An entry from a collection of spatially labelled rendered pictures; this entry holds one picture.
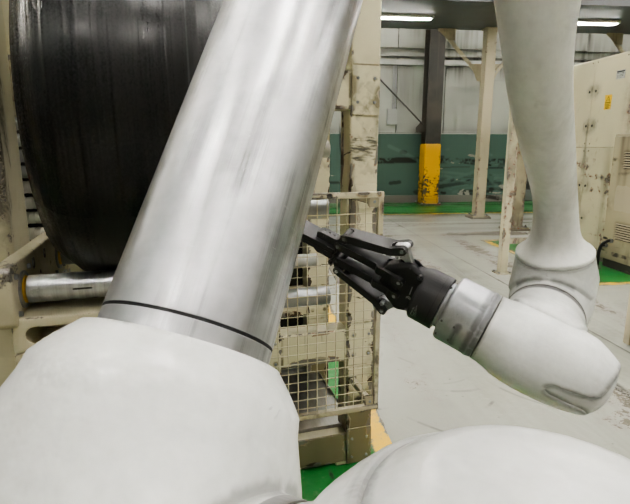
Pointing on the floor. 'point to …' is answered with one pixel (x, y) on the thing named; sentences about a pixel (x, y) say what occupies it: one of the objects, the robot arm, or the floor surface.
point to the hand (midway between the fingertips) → (317, 237)
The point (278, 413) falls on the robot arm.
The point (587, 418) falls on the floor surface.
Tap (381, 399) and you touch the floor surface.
